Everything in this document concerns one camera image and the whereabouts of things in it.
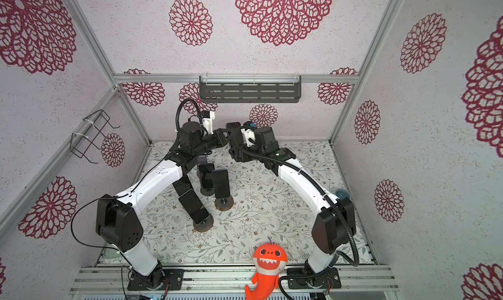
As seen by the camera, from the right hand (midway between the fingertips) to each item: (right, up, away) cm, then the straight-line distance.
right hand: (236, 146), depth 79 cm
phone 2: (-7, -17, +8) cm, 20 cm away
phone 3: (-19, -14, +28) cm, 36 cm away
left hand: (0, +6, -1) cm, 6 cm away
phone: (-18, -24, +1) cm, 30 cm away
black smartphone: (-2, +8, -1) cm, 8 cm away
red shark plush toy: (+13, -42, -9) cm, 44 cm away
